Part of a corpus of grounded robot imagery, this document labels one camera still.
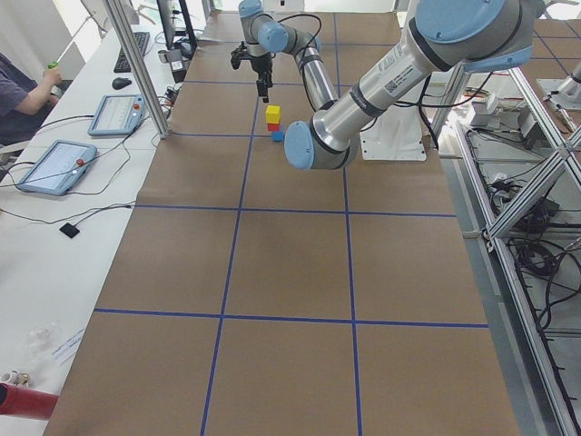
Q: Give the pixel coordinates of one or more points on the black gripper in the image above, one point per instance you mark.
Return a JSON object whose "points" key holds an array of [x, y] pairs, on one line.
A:
{"points": [[261, 66]]}

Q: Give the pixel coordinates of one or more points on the yellow block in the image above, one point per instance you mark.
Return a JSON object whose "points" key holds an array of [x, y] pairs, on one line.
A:
{"points": [[273, 114]]}

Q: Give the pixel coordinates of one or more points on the blue block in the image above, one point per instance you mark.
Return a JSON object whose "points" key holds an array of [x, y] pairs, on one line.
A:
{"points": [[277, 136]]}

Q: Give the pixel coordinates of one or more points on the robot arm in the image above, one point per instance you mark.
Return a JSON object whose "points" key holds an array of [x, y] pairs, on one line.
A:
{"points": [[483, 36]]}

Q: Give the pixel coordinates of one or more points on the black monitor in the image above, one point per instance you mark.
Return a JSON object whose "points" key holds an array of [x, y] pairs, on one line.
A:
{"points": [[177, 26]]}

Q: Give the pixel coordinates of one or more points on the black computer mouse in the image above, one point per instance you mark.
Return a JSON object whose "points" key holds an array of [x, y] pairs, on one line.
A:
{"points": [[119, 83]]}

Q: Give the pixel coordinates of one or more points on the far blue teach pendant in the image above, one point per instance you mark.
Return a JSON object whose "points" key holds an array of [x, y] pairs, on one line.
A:
{"points": [[117, 114]]}

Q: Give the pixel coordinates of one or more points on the blue teach pendant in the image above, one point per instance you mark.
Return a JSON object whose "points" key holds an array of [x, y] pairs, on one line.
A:
{"points": [[117, 114], [58, 169]]}

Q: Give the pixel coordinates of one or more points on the near blue teach pendant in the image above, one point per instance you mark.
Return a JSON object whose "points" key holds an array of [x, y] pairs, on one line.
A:
{"points": [[58, 169]]}

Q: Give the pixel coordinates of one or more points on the seated person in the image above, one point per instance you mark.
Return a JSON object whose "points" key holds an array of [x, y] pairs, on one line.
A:
{"points": [[25, 103]]}

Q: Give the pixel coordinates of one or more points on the small black square pad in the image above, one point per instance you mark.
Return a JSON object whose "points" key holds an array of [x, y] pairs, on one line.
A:
{"points": [[69, 230]]}

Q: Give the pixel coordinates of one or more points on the red cylinder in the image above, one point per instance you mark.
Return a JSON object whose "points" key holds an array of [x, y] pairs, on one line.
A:
{"points": [[27, 403]]}

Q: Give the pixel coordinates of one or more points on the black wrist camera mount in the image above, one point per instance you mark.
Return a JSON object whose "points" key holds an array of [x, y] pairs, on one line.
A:
{"points": [[238, 55]]}

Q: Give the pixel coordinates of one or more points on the white camera post with base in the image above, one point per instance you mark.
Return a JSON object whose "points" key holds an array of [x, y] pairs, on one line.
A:
{"points": [[394, 136]]}

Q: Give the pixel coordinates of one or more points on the aluminium frame post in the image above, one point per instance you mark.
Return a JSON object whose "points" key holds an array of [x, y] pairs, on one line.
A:
{"points": [[124, 31]]}

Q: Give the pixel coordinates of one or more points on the green handled grabber stick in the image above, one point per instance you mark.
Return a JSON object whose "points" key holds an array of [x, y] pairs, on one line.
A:
{"points": [[84, 29]]}

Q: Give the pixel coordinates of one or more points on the aluminium side frame rail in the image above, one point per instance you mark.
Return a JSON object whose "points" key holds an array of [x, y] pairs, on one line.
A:
{"points": [[523, 176]]}

